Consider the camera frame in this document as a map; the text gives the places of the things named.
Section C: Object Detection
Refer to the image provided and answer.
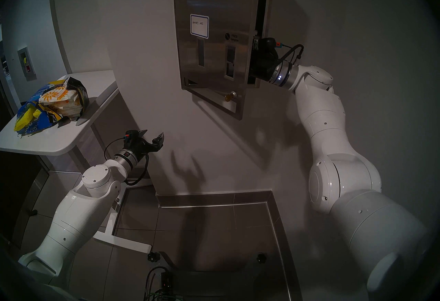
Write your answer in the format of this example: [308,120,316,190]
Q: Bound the black pad package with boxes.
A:
[64,76,90,121]

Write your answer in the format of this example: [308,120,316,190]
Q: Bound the grey wall alarm box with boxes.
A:
[17,46,37,81]

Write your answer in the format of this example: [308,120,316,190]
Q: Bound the dark robot base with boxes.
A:
[160,252,275,301]

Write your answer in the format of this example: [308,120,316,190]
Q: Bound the orange floral pad package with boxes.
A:
[38,86,84,119]

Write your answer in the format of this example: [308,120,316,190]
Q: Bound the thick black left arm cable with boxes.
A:
[124,153,150,186]

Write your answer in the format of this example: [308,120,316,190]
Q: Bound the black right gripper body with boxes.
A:
[248,48,279,83]

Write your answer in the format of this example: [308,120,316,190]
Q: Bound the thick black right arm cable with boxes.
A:
[275,44,305,68]

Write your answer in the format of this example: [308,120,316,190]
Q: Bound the stainless steel wall dispenser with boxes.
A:
[172,0,263,121]

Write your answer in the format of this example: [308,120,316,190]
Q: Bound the green black cable bundle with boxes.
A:
[144,266,186,301]

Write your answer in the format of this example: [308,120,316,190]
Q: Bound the blue yellow pad package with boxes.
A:
[14,79,64,137]

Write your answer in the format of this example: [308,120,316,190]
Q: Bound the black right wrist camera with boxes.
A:
[260,37,286,51]

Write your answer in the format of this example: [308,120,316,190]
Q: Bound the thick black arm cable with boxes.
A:
[275,44,305,68]
[124,153,150,186]

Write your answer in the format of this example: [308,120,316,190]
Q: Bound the white label blue border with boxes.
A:
[190,14,210,39]

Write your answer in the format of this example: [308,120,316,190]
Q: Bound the white table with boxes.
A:
[0,70,153,254]

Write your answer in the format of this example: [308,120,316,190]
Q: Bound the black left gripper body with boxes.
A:
[125,135,162,160]

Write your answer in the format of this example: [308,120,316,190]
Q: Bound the thin black left camera cable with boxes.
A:
[103,137,126,161]

